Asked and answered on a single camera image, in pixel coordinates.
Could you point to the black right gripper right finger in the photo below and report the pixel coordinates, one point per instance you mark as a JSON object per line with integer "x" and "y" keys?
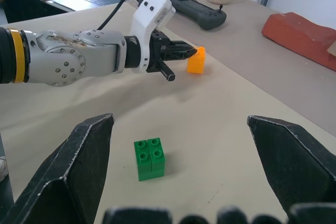
{"x": 296, "y": 166}

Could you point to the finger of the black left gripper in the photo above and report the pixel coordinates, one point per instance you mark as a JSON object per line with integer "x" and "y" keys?
{"x": 178, "y": 51}
{"x": 166, "y": 73}

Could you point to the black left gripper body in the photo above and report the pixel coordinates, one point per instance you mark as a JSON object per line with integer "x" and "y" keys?
{"x": 155, "y": 48}

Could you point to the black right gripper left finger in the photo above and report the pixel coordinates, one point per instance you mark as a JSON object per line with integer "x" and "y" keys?
{"x": 78, "y": 171}

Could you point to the orange toy brick cube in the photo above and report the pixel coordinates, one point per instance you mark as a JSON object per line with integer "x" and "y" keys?
{"x": 195, "y": 64}

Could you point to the black handheld remote controller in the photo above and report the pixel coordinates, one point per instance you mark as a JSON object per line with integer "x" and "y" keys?
{"x": 199, "y": 11}

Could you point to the green toy brick cube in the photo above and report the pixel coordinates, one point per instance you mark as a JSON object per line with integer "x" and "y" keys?
{"x": 149, "y": 166}

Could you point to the red foam block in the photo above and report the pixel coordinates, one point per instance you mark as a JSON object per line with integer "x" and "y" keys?
{"x": 296, "y": 35}

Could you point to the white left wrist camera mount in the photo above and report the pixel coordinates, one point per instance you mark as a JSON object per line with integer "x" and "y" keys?
{"x": 152, "y": 14}

